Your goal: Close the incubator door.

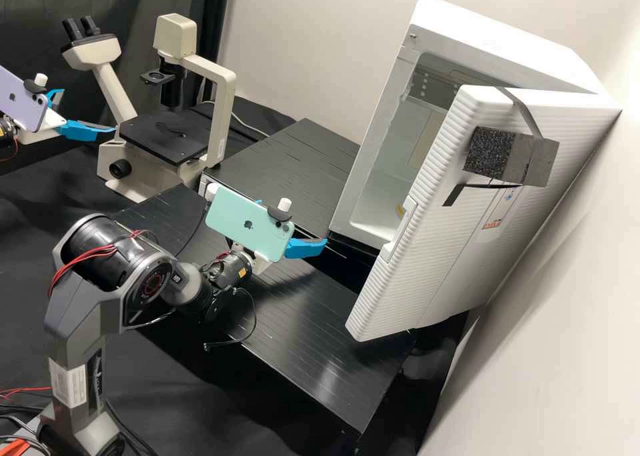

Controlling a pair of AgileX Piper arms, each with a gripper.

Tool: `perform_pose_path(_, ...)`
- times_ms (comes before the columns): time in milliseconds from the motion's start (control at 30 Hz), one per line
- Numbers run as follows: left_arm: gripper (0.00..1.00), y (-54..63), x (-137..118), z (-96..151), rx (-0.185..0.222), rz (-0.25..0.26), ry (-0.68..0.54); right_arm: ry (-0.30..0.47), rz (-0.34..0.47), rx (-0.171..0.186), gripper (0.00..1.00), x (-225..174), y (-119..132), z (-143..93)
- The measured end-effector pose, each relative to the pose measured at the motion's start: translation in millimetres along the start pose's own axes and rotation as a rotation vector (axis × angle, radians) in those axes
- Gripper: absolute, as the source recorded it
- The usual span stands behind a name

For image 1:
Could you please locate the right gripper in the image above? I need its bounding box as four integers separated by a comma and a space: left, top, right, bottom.
229, 236, 329, 277

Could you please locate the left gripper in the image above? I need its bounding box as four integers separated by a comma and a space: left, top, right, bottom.
19, 89, 119, 145

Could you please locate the incubator door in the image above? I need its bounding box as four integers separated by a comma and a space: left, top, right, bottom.
343, 85, 623, 345

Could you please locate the white incubator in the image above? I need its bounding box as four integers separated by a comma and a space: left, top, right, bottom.
327, 0, 623, 252

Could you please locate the black platform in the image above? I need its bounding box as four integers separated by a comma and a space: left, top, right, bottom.
112, 185, 419, 439
199, 118, 362, 249

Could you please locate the cream microscope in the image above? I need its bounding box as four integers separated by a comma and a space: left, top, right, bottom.
61, 13, 239, 202

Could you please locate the left wrist camera phone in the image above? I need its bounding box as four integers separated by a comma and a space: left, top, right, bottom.
0, 65, 52, 133

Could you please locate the wrist camera phone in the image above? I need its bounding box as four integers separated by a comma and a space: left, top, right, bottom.
0, 65, 52, 133
205, 183, 297, 265

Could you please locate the right wrist camera phone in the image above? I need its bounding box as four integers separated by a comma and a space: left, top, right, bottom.
205, 183, 297, 265

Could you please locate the white cable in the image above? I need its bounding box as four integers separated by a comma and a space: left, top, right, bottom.
231, 115, 271, 138

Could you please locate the black cable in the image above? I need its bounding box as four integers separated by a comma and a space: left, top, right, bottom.
203, 285, 259, 351

